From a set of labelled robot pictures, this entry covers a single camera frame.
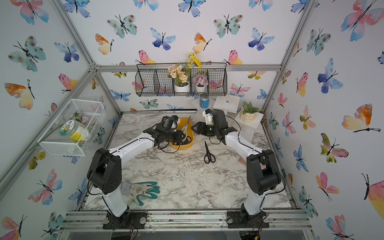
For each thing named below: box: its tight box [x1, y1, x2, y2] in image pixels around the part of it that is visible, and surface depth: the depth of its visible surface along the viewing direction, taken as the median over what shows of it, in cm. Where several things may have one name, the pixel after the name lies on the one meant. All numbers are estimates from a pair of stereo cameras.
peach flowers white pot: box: [167, 64, 191, 93], surface depth 85 cm
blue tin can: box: [199, 93, 210, 109], surface depth 101 cm
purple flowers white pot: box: [192, 73, 209, 93], surface depth 91 cm
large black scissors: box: [204, 141, 216, 164], surface depth 98 cm
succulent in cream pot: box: [240, 101, 264, 123], surface depth 90 cm
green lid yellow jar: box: [60, 119, 91, 144], surface depth 66 cm
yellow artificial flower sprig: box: [185, 52, 203, 69], surface depth 84 cm
